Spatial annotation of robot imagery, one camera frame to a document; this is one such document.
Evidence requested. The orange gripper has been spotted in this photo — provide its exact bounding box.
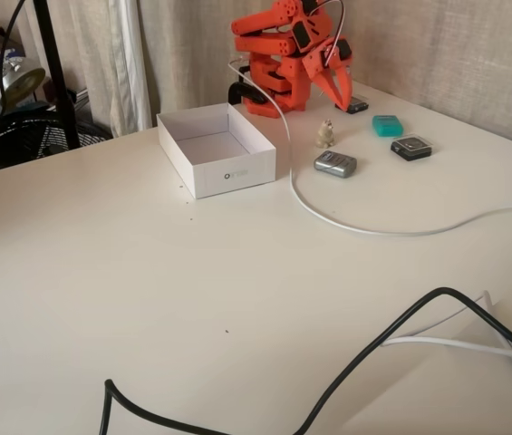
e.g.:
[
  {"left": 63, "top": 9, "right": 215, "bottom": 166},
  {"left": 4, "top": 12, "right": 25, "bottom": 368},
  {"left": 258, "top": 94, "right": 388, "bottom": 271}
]
[{"left": 303, "top": 37, "right": 354, "bottom": 110}]

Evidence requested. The green cube box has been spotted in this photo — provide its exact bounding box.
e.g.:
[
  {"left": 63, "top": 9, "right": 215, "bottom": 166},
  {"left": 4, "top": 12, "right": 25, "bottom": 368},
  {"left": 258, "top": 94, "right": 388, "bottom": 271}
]
[{"left": 372, "top": 114, "right": 405, "bottom": 137}]

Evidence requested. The white cardboard box bin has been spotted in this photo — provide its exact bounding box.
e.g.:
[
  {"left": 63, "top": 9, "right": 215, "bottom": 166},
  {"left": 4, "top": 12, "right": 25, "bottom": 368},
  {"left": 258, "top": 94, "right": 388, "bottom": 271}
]
[{"left": 156, "top": 102, "right": 277, "bottom": 199}]

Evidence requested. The black case clear lid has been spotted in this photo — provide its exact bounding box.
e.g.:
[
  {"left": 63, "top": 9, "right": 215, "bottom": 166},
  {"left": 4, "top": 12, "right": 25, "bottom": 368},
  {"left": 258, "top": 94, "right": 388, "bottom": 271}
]
[
  {"left": 390, "top": 131, "right": 434, "bottom": 162},
  {"left": 333, "top": 94, "right": 370, "bottom": 115}
]

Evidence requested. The small beige bear figurine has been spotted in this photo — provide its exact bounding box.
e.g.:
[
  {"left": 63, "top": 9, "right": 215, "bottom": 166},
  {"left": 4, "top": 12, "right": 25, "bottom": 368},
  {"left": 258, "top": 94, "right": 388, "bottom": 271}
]
[{"left": 316, "top": 118, "right": 336, "bottom": 150}]

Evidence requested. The grey metal tin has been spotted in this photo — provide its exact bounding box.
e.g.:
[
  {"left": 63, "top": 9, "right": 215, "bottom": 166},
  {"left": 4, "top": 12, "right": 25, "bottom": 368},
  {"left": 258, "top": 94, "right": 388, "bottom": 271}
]
[{"left": 313, "top": 150, "right": 358, "bottom": 179}]

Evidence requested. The beige fabric curtain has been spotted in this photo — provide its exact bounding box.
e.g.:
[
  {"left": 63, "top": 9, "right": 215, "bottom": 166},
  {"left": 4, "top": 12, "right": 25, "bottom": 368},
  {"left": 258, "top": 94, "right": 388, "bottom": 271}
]
[{"left": 24, "top": 0, "right": 512, "bottom": 153}]

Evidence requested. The black table clamp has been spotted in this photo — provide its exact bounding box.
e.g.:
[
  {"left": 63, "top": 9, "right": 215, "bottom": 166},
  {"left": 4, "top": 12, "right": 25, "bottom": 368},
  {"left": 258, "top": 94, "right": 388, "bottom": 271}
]
[{"left": 227, "top": 67, "right": 270, "bottom": 106}]

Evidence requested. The white sheer curtain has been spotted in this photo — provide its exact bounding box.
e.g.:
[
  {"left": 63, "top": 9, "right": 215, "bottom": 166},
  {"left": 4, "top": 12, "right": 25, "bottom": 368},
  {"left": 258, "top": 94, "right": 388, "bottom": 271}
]
[{"left": 108, "top": 0, "right": 153, "bottom": 137}]

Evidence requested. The black stand pole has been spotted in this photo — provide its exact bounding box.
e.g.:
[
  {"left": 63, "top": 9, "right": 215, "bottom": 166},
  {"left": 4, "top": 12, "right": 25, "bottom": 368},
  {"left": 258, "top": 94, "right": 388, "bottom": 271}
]
[{"left": 33, "top": 0, "right": 81, "bottom": 150}]

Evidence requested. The black floor fan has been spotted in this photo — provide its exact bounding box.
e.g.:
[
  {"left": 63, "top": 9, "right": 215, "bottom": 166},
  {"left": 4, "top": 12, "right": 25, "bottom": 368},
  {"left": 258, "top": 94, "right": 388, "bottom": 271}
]
[{"left": 0, "top": 106, "right": 111, "bottom": 178}]

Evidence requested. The silver desk lamp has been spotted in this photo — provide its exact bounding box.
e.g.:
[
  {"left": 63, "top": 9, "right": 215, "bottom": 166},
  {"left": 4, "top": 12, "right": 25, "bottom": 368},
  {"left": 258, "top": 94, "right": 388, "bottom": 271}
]
[{"left": 0, "top": 56, "right": 47, "bottom": 110}]

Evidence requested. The white flat panel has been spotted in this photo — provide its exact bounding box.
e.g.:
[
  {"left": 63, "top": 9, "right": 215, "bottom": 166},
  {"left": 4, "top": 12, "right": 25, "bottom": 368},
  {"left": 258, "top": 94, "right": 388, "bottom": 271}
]
[{"left": 341, "top": 289, "right": 512, "bottom": 435}]

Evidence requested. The robot wire bundle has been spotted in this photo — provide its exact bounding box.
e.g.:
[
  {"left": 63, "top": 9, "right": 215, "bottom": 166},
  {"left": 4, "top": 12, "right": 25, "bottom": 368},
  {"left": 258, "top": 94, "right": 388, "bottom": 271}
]
[{"left": 309, "top": 0, "right": 347, "bottom": 69}]

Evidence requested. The long white cable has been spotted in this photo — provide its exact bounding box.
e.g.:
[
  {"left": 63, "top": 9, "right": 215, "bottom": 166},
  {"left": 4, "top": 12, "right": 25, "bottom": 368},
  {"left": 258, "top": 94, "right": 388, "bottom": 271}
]
[{"left": 227, "top": 58, "right": 512, "bottom": 237}]

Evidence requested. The thick black cable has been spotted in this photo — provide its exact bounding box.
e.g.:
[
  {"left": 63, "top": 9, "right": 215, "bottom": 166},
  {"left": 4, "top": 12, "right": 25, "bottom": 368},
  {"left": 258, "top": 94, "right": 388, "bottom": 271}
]
[{"left": 100, "top": 287, "right": 512, "bottom": 435}]

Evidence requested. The thin black lamp cable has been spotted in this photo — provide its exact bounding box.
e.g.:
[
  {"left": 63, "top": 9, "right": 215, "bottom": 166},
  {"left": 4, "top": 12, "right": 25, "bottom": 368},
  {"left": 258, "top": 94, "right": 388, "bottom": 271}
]
[{"left": 0, "top": 0, "right": 26, "bottom": 110}]

